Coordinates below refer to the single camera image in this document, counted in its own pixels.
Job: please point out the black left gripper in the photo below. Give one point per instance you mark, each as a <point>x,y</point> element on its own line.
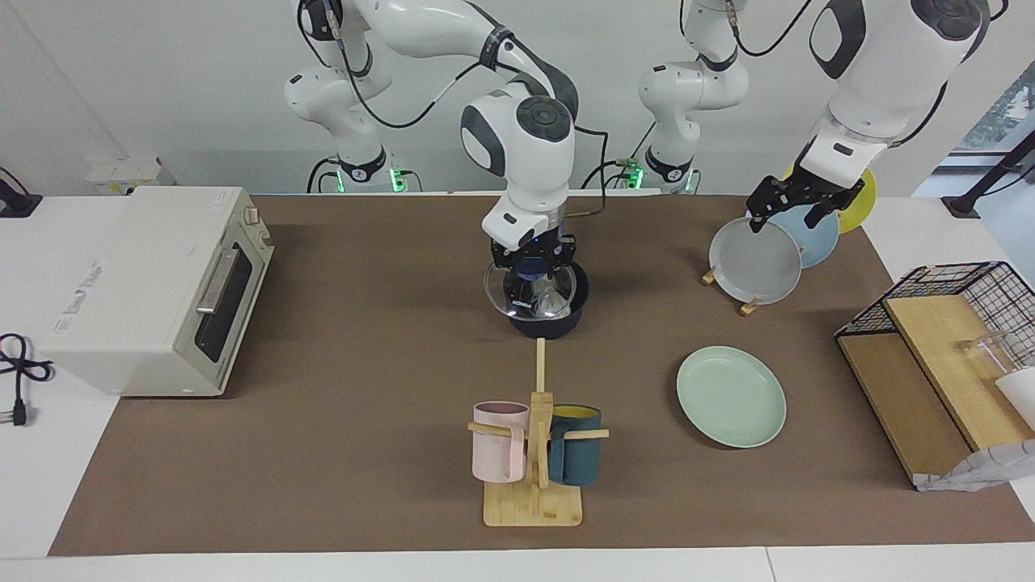
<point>808,187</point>

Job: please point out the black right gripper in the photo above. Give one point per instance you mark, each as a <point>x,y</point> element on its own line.
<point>534,250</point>

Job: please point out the white vermicelli bundle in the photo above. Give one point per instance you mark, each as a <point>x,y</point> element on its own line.
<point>551,301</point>

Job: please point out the glass lid with blue knob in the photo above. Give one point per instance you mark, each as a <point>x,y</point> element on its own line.
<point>495,291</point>

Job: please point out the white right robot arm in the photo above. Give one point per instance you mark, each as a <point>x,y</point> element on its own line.
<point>517,137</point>

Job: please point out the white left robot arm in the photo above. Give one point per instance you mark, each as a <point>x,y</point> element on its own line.
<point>873,73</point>

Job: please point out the light blue plate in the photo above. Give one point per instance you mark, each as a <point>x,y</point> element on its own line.
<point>818,238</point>

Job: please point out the grey plate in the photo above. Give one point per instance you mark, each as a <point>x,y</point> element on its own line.
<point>752,263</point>

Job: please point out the yellow plate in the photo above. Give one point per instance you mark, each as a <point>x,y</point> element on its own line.
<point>859,206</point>

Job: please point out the wooden plate rack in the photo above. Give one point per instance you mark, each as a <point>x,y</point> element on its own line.
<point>750,307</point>

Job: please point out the green plate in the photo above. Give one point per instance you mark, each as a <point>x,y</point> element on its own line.
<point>732,396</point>

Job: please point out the pink mug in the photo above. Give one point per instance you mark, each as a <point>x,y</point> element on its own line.
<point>497,449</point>

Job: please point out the teal mug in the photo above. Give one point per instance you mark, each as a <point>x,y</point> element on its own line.
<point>576,453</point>

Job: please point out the brown table mat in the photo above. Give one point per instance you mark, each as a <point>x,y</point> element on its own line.
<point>364,364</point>

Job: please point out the black stand pole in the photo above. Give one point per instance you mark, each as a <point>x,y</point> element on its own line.
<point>990,174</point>

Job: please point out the light wooden board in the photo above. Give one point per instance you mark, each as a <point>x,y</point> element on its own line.
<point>946,356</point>

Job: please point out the dark brown wooden board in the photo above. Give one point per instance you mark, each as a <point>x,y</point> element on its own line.
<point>906,404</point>

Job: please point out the wooden mug tree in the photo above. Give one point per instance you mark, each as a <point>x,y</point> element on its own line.
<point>534,505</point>

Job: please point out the clear glass cup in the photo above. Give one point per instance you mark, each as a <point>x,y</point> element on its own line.
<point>986,352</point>

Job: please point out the white cup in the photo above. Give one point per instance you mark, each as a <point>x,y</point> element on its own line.
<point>1020,396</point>

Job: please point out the grey patterned bag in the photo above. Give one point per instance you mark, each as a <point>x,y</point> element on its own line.
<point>978,469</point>

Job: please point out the cream toaster oven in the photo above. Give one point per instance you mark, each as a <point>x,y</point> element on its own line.
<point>137,299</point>

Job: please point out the white power box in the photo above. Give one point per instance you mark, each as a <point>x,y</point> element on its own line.
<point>121,174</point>

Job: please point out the black stand base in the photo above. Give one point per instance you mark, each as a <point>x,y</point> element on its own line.
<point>16,202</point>

